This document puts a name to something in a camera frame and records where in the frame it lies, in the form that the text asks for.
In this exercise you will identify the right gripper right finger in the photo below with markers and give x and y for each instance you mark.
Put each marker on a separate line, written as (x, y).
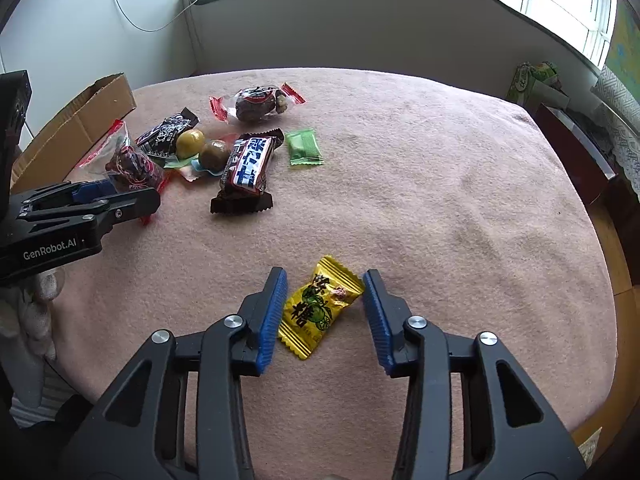
(472, 411)

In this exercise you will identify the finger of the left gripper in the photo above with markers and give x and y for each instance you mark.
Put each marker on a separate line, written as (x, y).
(94, 190)
(117, 208)

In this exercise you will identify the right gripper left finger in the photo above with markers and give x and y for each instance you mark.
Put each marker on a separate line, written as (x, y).
(175, 410)

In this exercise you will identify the red date snack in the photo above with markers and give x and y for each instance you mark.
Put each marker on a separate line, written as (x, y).
(255, 104)
(118, 158)

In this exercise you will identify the black patterned candy packet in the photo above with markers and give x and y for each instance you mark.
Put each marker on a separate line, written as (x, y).
(160, 141)

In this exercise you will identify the yellow ball candy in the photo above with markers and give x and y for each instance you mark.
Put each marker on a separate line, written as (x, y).
(189, 143)

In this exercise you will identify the brown ball candy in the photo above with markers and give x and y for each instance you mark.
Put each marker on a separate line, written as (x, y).
(214, 155)

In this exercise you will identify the snickers bar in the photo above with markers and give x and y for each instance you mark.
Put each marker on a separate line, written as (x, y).
(244, 179)

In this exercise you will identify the light green candy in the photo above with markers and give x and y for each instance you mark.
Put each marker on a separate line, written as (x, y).
(303, 148)

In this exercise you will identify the white gloved hand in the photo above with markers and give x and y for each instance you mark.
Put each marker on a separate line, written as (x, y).
(26, 311)

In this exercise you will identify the cardboard box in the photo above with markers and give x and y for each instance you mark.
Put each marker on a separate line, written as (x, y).
(70, 134)

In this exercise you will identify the pink table cloth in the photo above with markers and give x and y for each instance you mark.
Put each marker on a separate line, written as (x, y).
(456, 198)

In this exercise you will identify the dark red storage box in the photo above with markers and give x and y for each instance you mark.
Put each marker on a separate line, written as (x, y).
(587, 167)

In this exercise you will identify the green paper bag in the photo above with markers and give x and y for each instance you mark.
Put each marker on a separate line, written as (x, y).
(534, 85)

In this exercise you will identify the white lace cloth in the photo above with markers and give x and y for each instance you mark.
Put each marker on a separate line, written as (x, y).
(619, 115)

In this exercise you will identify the landscape painting scroll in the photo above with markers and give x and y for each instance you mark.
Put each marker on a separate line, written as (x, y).
(623, 58)

